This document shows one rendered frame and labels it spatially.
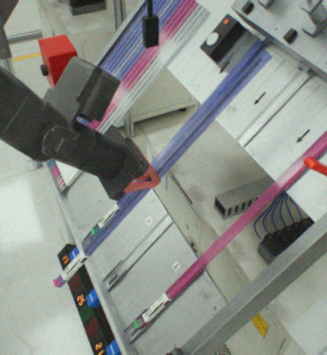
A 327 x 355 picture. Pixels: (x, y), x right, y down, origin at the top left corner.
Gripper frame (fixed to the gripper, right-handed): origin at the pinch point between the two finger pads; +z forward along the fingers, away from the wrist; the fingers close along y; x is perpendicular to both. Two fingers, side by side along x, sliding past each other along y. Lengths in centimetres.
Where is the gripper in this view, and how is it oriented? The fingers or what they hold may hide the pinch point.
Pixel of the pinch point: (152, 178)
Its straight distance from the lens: 64.9
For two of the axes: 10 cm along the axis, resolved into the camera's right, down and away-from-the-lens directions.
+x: -6.4, 7.2, 2.7
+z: 6.2, 2.9, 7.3
